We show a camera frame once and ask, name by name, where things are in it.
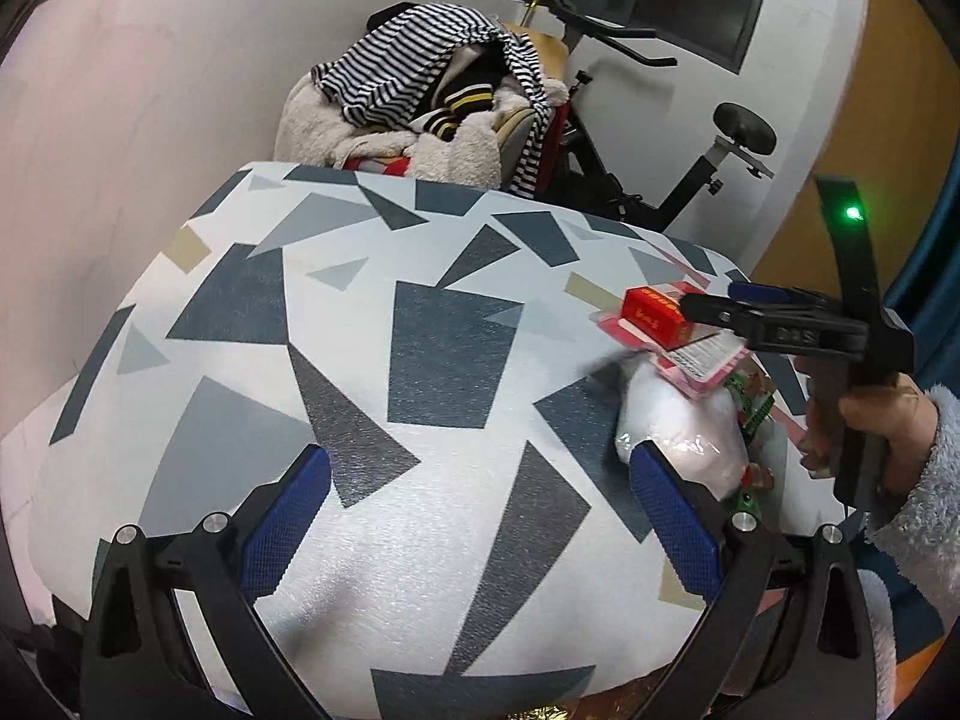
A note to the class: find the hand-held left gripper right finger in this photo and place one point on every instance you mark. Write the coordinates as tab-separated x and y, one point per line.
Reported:
675	517

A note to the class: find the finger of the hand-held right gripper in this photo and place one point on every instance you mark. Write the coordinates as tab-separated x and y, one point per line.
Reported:
754	291
712	309

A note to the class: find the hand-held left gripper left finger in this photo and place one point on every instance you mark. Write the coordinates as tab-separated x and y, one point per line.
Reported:
289	517

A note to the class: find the red cardboard box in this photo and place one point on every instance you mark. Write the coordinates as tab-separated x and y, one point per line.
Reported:
652	315

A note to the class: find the pink snack packet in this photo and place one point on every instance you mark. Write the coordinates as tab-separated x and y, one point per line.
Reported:
705	371

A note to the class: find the white plastic bag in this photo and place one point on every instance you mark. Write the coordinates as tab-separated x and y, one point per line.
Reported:
675	427

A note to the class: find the green snack wrapper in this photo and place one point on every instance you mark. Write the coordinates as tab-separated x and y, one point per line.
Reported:
754	409

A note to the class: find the person's right forearm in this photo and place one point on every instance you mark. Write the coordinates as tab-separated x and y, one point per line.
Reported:
926	510

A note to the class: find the person's right hand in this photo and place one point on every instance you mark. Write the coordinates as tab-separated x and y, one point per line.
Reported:
900	420

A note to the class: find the black exercise bike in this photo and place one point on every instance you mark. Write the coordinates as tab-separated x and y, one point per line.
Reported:
600	165

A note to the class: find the colourful floor rug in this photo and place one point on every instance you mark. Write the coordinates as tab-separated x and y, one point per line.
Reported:
919	615

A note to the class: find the tan chair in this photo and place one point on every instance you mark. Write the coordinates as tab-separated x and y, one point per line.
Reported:
551	52

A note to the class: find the black sweater with yellow stripes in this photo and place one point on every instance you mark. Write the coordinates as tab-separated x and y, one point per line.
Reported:
457	94

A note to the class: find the black white striped shirt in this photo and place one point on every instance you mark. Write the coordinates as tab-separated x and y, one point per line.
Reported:
405	60

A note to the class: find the cream fluffy blanket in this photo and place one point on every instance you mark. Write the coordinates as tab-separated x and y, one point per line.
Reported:
315	120

